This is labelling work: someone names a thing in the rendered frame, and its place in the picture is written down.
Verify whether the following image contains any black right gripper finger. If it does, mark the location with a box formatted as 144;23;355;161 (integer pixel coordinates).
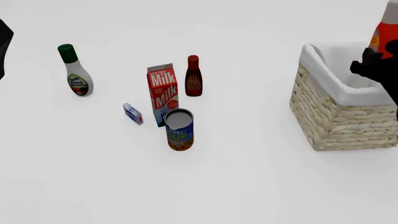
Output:
384;39;398;56
361;47;384;64

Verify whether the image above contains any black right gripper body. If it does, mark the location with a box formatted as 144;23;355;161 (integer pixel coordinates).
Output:
349;57;398;82

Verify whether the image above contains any red ketchup bottle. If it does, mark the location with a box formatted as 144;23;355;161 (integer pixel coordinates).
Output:
369;0;398;60

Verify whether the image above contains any white cloth basket liner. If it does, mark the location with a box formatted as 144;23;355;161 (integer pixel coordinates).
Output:
299;41;398;107

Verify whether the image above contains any woven wicker basket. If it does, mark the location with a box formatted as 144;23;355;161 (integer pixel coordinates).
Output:
289;42;398;151

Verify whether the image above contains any dark red barbecue sauce bottle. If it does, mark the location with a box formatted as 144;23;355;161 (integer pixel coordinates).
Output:
185;54;203;97

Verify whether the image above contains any blue alphabet soup can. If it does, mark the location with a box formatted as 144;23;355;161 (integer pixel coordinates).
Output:
164;108;195;152

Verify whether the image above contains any red and white milk carton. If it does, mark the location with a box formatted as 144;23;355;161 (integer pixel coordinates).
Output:
146;62;180;128

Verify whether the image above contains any small blue and white box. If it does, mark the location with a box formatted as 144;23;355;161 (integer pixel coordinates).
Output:
122;102;144;126

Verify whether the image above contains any white ranch dressing bottle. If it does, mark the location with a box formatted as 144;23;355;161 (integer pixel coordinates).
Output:
57;43;95;97

